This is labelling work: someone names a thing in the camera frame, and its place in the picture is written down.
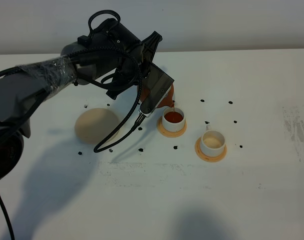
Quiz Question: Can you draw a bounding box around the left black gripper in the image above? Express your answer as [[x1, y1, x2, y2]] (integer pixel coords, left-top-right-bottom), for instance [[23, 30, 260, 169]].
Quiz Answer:
[[78, 18, 162, 99]]

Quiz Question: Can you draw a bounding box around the brown clay teapot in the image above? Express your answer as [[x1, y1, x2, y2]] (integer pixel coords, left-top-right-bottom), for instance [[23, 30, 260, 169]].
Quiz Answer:
[[140, 84, 174, 108]]

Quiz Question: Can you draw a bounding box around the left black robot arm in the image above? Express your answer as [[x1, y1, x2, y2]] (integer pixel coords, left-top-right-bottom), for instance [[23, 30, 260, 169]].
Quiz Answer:
[[0, 17, 173, 179]]

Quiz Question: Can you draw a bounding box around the beige round teapot saucer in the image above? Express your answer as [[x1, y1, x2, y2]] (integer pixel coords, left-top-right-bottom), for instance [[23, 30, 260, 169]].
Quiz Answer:
[[74, 108, 120, 145]]

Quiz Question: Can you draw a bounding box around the orange coaster near teapot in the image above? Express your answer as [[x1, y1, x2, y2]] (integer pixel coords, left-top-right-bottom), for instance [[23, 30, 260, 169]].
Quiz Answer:
[[156, 117, 187, 138]]

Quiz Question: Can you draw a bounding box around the white teacup near teapot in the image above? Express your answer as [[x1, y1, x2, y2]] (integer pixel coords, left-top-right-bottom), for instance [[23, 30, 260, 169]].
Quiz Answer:
[[162, 107, 186, 133]]

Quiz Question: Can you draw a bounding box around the orange coaster far right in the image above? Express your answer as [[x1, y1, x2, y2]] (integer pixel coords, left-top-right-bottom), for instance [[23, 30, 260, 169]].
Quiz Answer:
[[194, 138, 227, 163]]

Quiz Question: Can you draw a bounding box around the white teacup far right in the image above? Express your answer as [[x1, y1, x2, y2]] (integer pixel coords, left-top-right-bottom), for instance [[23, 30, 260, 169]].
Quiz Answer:
[[199, 125, 226, 158]]

